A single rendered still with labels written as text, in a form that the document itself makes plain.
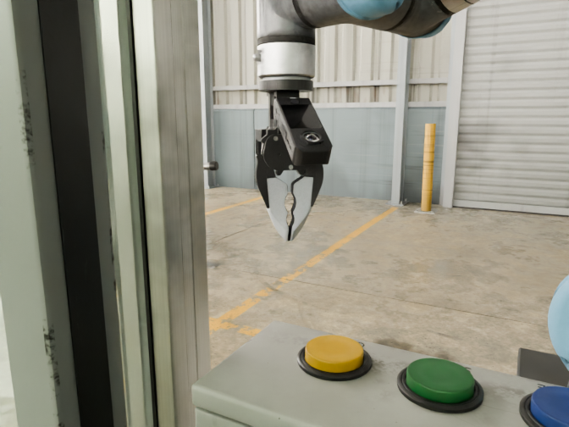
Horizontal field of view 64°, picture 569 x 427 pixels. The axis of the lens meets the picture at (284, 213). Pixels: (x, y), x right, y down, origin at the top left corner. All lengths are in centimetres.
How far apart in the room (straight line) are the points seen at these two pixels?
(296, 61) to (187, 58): 29
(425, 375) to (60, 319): 21
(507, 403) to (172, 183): 24
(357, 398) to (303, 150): 30
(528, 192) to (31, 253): 575
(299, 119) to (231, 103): 666
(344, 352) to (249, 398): 7
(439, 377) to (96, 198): 22
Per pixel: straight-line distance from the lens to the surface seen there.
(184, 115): 32
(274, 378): 31
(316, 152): 52
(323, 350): 33
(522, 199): 588
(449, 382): 31
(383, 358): 34
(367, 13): 54
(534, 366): 70
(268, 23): 61
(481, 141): 584
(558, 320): 41
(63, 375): 24
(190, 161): 32
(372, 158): 620
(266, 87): 60
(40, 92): 21
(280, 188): 60
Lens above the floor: 106
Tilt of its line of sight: 12 degrees down
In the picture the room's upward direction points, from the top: straight up
